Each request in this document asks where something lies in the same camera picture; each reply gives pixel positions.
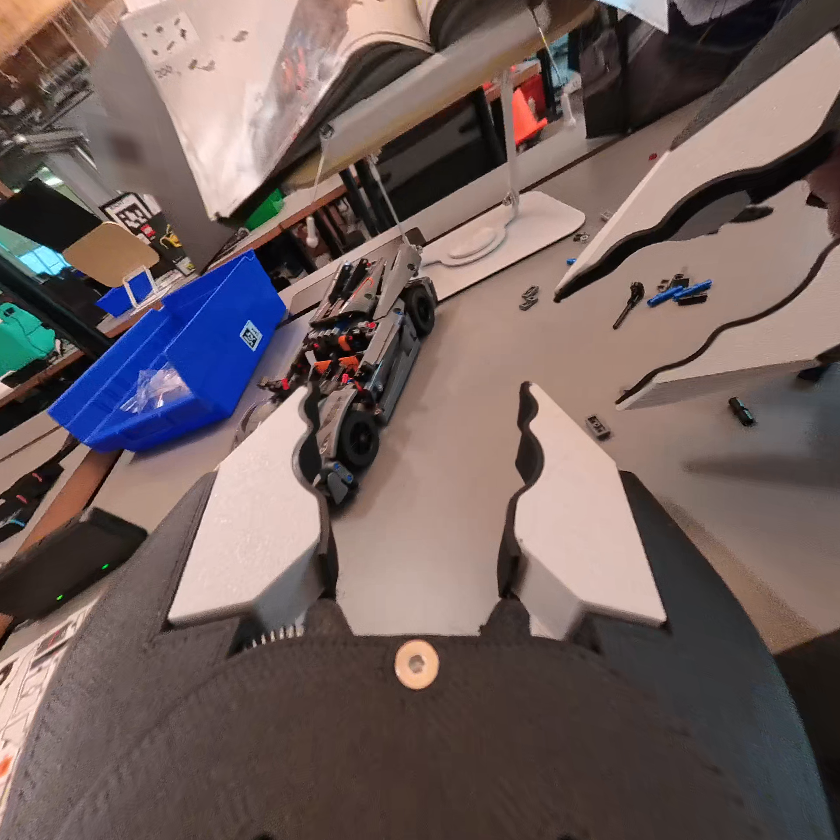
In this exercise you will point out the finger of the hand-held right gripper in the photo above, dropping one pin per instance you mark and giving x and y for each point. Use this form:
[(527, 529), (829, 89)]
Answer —
[(722, 144), (774, 348)]

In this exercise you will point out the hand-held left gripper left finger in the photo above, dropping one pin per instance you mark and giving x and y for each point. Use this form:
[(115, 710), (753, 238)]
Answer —
[(256, 525)]

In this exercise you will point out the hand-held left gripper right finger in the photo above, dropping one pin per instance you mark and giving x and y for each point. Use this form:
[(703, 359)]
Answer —
[(577, 525)]

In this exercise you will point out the black lego axle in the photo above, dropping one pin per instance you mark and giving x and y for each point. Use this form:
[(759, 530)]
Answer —
[(628, 308)]

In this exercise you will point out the black lego pin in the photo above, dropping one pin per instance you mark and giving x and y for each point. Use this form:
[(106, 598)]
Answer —
[(741, 411)]

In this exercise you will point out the black lego piece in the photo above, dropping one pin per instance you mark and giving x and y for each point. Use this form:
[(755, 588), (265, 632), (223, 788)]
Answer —
[(692, 300)]

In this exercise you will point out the small grey lego plate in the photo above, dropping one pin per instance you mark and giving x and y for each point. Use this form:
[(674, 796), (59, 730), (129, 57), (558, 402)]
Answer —
[(598, 426)]

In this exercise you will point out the lego instruction booklet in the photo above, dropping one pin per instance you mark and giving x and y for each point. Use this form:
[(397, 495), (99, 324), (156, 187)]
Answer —
[(262, 85)]

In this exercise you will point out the blue plastic bin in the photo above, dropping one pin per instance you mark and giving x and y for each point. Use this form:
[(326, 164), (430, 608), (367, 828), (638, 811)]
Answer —
[(210, 367)]

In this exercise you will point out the clear plastic bag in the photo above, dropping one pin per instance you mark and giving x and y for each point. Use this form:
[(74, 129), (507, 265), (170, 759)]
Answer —
[(157, 390)]

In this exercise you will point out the black device with green lights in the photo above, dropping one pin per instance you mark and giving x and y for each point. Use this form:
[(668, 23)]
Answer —
[(72, 564)]

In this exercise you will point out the orange cone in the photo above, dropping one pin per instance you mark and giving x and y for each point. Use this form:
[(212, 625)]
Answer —
[(528, 118)]

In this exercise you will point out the small blue bin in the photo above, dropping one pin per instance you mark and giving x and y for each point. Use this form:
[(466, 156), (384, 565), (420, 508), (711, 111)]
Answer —
[(111, 303)]

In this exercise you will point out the white printed sheet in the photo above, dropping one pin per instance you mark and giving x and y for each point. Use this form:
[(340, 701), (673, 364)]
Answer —
[(33, 689)]

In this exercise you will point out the tan board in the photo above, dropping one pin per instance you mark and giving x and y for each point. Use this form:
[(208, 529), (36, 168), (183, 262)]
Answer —
[(108, 253)]

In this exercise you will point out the green bin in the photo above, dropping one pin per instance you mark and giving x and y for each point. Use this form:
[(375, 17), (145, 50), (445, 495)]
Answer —
[(266, 211)]

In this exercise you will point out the black and white tag sign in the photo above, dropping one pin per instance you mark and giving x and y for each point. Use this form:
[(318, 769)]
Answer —
[(131, 216)]

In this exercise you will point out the black monitor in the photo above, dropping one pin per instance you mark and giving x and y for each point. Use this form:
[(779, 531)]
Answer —
[(46, 216)]

